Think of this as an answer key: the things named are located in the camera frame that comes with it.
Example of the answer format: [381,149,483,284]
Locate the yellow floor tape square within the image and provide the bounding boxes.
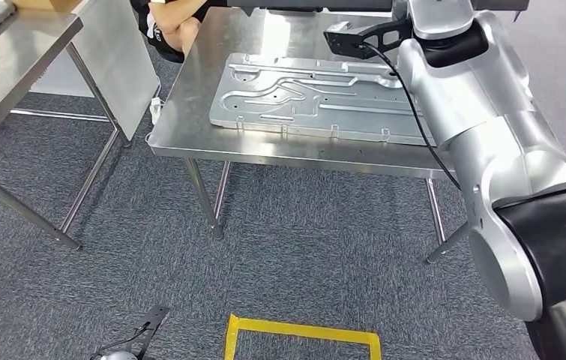
[223,313,383,360]

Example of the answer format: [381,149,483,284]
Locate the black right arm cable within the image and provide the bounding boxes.
[358,42,463,192]

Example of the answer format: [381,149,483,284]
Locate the white power cable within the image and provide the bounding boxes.
[143,79,166,144]

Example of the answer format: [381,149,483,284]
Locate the white power strip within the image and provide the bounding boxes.
[149,97,164,126]

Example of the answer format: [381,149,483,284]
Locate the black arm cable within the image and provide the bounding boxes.
[358,42,463,192]
[88,326,151,360]

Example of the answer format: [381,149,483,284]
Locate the stamped metal plate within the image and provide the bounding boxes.
[208,52,438,147]

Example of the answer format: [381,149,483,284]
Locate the black plastic panel part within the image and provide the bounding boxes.
[226,0,531,13]

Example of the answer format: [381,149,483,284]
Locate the stainless steel table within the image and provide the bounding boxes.
[0,10,133,251]

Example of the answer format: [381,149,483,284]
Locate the person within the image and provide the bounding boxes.
[130,0,230,65]

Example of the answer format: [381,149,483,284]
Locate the stainless steel workbench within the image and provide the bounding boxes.
[145,5,537,266]

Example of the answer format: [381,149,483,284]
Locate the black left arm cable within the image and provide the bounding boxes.
[88,326,151,360]

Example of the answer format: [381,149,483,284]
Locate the white partition board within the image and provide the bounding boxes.
[29,0,161,144]

